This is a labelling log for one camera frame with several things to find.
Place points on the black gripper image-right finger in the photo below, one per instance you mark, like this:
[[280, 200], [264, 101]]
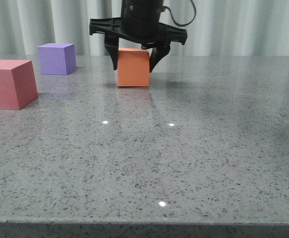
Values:
[[158, 53]]

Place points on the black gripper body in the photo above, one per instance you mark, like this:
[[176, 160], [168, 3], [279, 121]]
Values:
[[139, 22]]

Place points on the black gripper image-left finger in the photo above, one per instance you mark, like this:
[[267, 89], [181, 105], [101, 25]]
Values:
[[112, 46]]

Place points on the orange foam cube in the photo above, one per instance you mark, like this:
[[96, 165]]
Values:
[[133, 68]]

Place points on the purple foam cube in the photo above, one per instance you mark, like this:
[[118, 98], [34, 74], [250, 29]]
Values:
[[57, 58]]

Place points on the pale green curtain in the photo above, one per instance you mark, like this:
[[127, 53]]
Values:
[[215, 27]]

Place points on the red foam cube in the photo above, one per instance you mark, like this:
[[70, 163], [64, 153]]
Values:
[[17, 84]]

